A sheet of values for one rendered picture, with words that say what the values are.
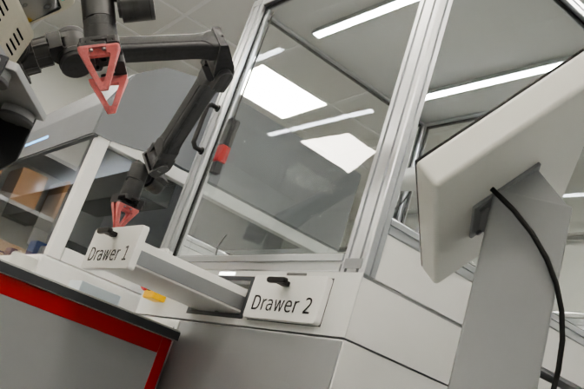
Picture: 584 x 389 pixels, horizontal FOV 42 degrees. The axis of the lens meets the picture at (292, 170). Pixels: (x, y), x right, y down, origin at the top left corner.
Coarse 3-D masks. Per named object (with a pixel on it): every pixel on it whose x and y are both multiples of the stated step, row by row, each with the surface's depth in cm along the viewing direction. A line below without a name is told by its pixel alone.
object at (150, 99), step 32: (96, 96) 302; (128, 96) 283; (160, 96) 291; (32, 128) 357; (64, 128) 306; (96, 128) 275; (128, 128) 282; (160, 128) 290; (96, 160) 274; (192, 160) 297; (64, 224) 265; (0, 256) 296; (32, 256) 264; (64, 256) 264; (128, 288) 277
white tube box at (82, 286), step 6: (72, 282) 210; (78, 282) 207; (84, 282) 206; (78, 288) 205; (84, 288) 206; (90, 288) 207; (96, 288) 208; (102, 288) 209; (90, 294) 206; (96, 294) 208; (102, 294) 208; (108, 294) 210; (114, 294) 211; (108, 300) 209; (114, 300) 210
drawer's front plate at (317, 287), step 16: (256, 288) 191; (272, 288) 185; (288, 288) 180; (304, 288) 175; (320, 288) 171; (256, 304) 188; (272, 304) 183; (288, 304) 178; (304, 304) 173; (320, 304) 169; (272, 320) 182; (288, 320) 175; (304, 320) 170; (320, 320) 168
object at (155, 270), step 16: (144, 256) 181; (160, 256) 184; (112, 272) 199; (128, 272) 191; (144, 272) 183; (160, 272) 183; (176, 272) 186; (192, 272) 188; (208, 272) 191; (160, 288) 200; (176, 288) 191; (192, 288) 188; (208, 288) 190; (224, 288) 193; (240, 288) 196; (192, 304) 208; (208, 304) 199; (224, 304) 193; (240, 304) 195
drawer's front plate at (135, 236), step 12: (120, 228) 190; (132, 228) 184; (144, 228) 180; (96, 240) 199; (108, 240) 193; (120, 240) 187; (132, 240) 181; (144, 240) 180; (120, 252) 184; (132, 252) 178; (84, 264) 198; (96, 264) 192; (108, 264) 186; (120, 264) 180; (132, 264) 177
